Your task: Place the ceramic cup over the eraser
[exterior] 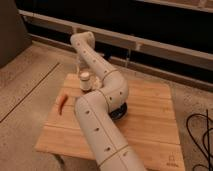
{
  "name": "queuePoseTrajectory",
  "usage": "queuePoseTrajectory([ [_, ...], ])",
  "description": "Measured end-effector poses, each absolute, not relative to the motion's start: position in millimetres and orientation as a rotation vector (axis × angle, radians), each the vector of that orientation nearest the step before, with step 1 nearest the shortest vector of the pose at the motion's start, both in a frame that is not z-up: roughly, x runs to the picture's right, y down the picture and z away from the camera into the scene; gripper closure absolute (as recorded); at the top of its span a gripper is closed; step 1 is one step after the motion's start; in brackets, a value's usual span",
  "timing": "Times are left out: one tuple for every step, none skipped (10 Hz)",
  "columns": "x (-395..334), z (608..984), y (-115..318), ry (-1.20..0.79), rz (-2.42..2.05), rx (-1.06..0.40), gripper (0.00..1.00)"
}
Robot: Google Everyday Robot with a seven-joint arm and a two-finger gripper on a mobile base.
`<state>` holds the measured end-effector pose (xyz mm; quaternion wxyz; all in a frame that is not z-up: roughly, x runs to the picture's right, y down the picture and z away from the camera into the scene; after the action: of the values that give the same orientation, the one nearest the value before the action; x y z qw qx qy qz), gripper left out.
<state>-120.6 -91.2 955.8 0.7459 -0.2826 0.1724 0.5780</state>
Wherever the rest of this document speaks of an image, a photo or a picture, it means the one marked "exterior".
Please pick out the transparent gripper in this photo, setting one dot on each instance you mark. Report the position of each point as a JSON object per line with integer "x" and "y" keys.
{"x": 81, "y": 65}

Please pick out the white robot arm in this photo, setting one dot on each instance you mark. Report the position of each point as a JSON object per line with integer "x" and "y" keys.
{"x": 110, "y": 148}

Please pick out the white ceramic cup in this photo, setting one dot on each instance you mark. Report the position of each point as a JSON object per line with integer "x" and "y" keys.
{"x": 85, "y": 84}

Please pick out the orange eraser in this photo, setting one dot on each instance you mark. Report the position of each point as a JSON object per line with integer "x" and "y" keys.
{"x": 62, "y": 100}

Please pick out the black round base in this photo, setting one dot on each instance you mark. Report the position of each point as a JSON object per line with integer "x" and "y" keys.
{"x": 119, "y": 112}

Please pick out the wooden table board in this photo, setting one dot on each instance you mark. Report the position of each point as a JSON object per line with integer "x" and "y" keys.
{"x": 149, "y": 126}

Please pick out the white metal rail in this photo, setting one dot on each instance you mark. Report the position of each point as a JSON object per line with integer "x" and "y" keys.
{"x": 166, "y": 51}

